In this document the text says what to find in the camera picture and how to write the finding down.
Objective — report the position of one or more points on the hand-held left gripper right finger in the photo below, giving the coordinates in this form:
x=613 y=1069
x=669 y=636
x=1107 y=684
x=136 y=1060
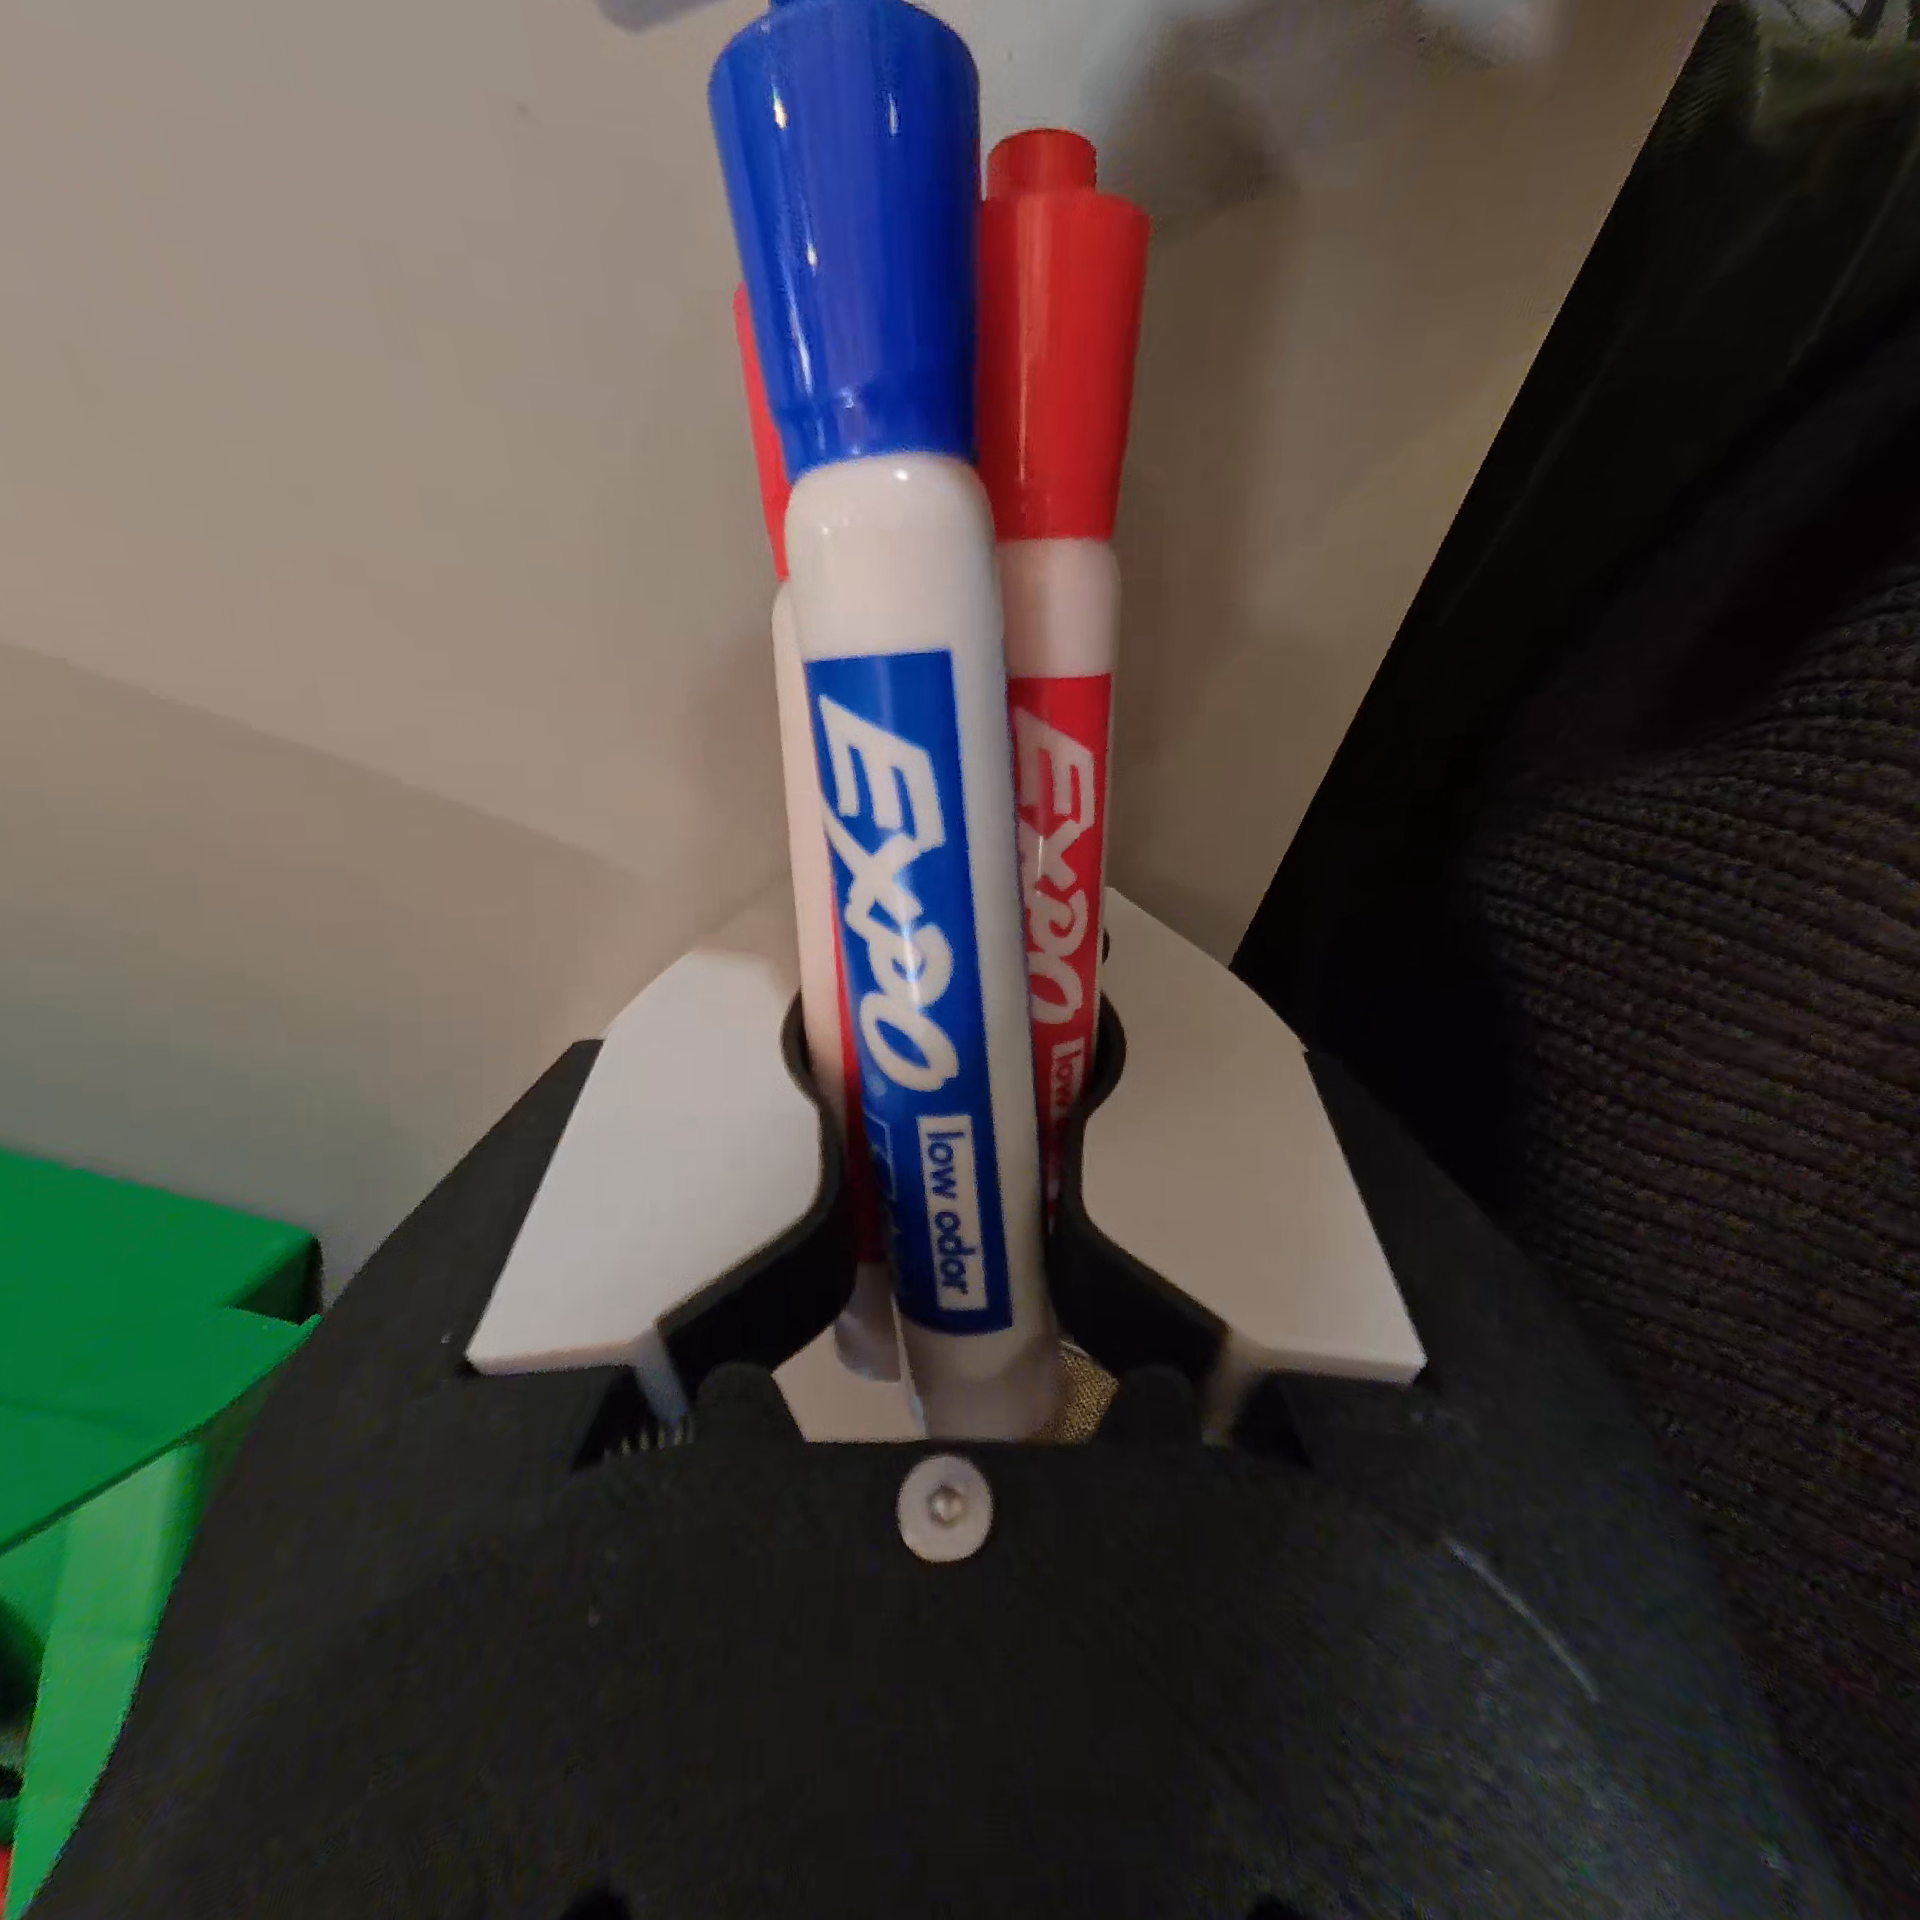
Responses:
x=1259 y=1216

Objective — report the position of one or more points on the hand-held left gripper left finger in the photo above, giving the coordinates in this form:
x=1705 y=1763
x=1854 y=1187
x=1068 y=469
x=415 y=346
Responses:
x=647 y=1230

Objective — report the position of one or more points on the green plastic bin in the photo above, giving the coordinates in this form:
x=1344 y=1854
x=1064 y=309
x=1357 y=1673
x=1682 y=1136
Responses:
x=120 y=1353

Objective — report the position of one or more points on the blue dry-erase marker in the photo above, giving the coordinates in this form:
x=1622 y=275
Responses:
x=884 y=601

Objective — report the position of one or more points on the red dry-erase marker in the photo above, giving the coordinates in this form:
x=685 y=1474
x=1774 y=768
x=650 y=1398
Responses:
x=758 y=448
x=1058 y=448

